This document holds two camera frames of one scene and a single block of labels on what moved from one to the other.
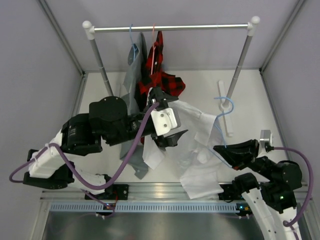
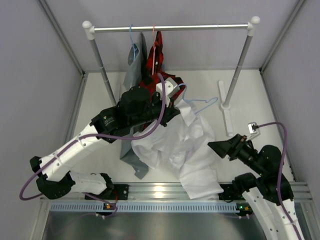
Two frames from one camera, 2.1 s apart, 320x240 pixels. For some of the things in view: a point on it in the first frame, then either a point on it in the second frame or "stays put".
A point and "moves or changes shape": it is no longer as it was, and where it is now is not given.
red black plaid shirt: x=170 y=84 stays put
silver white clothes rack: x=228 y=103 stays put
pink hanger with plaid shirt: x=153 y=48 stays put
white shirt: x=192 y=152 moves or changes shape
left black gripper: x=157 y=94 → x=169 y=113
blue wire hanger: x=233 y=104 → x=204 y=108
